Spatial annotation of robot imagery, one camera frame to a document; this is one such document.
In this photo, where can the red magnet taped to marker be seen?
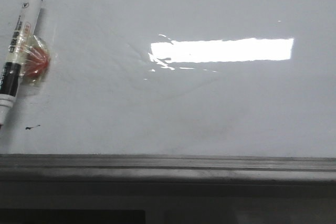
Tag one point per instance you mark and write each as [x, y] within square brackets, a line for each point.
[36, 62]

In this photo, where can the white black whiteboard marker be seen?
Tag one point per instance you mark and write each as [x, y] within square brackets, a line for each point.
[13, 68]

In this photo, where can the white whiteboard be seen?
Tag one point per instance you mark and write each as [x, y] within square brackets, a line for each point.
[190, 77]

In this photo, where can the grey aluminium whiteboard tray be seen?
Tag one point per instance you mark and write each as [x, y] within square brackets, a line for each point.
[166, 168]

